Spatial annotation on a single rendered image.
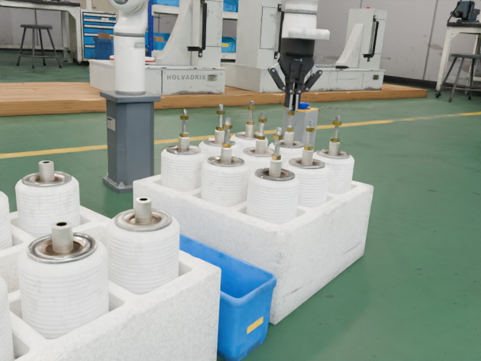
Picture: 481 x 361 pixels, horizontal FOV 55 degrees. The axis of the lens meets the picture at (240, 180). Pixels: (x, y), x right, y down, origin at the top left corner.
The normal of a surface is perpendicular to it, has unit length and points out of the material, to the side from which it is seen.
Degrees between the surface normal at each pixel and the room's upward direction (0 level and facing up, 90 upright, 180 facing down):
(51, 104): 90
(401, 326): 0
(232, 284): 88
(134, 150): 90
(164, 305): 90
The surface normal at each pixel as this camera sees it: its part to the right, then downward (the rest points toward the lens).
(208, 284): 0.79, 0.23
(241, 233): -0.61, 0.20
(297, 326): 0.06, -0.95
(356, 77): 0.58, 0.28
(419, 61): -0.81, 0.13
